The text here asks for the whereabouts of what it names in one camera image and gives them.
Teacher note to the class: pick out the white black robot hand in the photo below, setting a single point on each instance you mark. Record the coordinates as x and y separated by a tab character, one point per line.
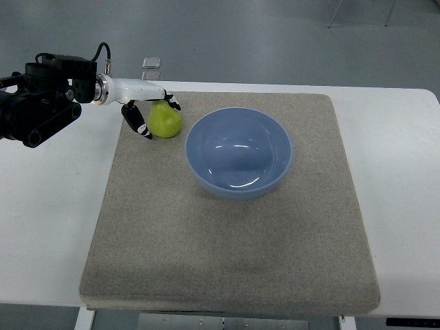
126	91

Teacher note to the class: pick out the green pear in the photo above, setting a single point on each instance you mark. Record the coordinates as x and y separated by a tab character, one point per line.
163	121

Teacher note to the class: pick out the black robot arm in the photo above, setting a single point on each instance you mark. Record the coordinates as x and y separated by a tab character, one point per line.
46	98

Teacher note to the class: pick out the blue bowl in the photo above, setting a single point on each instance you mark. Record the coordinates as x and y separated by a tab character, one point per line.
238	153

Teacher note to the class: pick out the lower floor socket plate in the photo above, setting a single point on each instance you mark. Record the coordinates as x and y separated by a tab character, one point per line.
150	75

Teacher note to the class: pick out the floor socket plate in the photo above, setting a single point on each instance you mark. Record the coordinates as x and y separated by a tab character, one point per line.
150	75
151	62

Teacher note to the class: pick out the upper floor socket plate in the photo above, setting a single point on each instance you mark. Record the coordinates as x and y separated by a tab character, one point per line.
151	62

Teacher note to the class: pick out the grey felt mat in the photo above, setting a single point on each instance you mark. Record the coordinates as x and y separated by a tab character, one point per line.
163	243

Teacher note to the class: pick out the metal chair legs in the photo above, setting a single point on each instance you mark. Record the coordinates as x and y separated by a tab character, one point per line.
363	12

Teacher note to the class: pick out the black table control panel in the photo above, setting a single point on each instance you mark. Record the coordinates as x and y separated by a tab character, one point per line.
413	322

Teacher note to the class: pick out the metal table frame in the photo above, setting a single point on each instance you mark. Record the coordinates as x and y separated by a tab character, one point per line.
85	320

